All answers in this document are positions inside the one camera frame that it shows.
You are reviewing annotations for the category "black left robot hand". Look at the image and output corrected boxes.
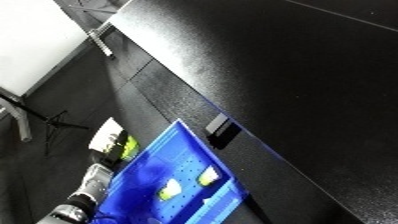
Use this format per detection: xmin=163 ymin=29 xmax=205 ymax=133
xmin=87 ymin=129 xmax=139 ymax=169

